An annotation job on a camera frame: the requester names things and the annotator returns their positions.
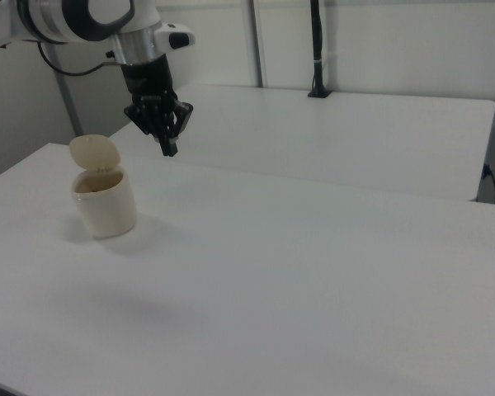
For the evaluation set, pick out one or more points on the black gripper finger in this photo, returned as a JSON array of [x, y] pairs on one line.
[[150, 119], [181, 117]]

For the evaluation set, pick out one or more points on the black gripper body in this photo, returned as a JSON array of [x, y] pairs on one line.
[[148, 82]]

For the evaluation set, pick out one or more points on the beige trash bin with lid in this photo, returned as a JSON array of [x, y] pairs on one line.
[[107, 210]]

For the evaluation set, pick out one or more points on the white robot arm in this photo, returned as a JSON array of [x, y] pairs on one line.
[[66, 20]]

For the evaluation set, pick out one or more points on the white side table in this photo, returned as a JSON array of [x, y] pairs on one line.
[[313, 136]]

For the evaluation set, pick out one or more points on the black pole with clamp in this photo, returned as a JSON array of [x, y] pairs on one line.
[[317, 49]]

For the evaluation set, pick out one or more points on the aluminium partition post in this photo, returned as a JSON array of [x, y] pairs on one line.
[[257, 41]]

